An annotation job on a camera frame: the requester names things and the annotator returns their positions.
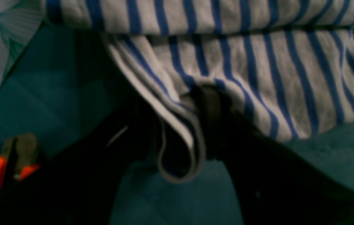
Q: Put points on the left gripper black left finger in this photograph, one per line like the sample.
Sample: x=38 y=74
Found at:
x=79 y=184

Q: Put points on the blue table cloth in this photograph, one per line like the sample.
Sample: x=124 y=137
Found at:
x=64 y=84

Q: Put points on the blue white striped T-shirt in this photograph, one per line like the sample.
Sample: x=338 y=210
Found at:
x=287 y=65

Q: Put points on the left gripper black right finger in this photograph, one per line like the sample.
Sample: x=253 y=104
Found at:
x=274 y=185

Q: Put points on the orange black utility knife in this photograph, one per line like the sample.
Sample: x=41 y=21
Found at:
x=20 y=156

